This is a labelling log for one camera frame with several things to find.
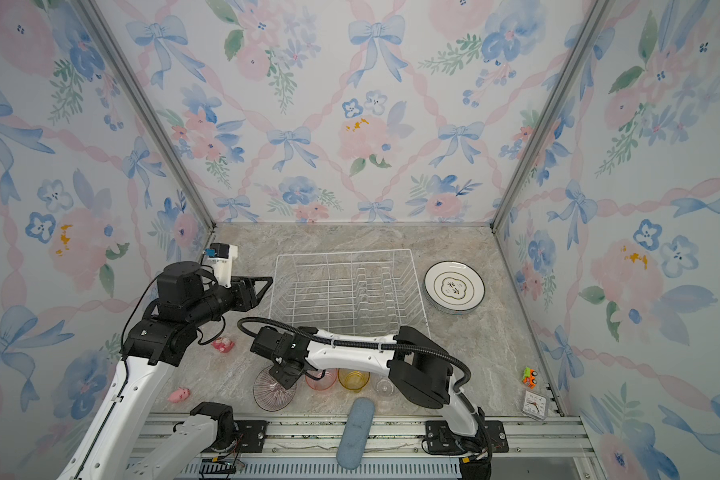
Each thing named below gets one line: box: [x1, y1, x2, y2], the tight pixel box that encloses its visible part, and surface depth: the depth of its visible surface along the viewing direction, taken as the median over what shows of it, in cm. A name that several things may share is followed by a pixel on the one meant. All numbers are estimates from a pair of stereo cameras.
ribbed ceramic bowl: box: [253, 365, 297, 412], surface depth 80 cm
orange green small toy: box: [522, 367, 538, 389], surface depth 83 cm
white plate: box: [424, 260, 486, 314], surface depth 100 cm
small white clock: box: [521, 390, 549, 420], surface depth 79 cm
